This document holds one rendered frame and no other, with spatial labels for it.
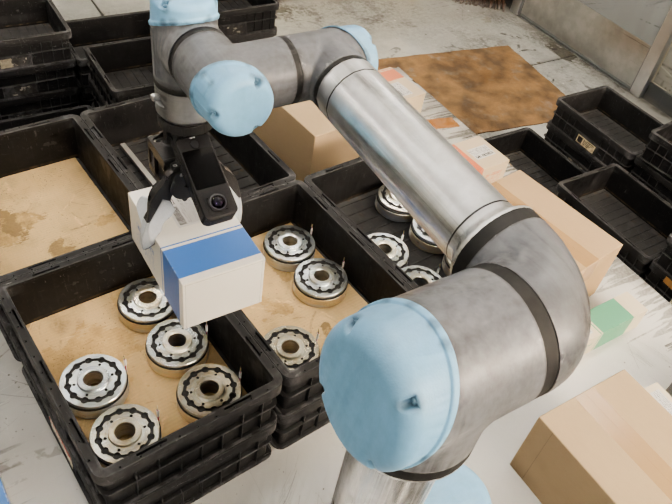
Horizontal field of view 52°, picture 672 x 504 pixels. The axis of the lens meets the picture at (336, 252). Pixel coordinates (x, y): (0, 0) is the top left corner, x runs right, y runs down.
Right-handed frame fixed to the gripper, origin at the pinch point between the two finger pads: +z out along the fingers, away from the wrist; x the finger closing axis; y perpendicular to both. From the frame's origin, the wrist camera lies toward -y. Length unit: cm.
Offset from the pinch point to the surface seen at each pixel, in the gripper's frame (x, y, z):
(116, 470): 19.7, -19.4, 17.8
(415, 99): -95, 62, 34
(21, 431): 29, 7, 41
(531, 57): -280, 170, 110
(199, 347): -0.3, -0.5, 24.9
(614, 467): -49, -51, 25
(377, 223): -49, 16, 28
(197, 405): 4.6, -10.9, 24.6
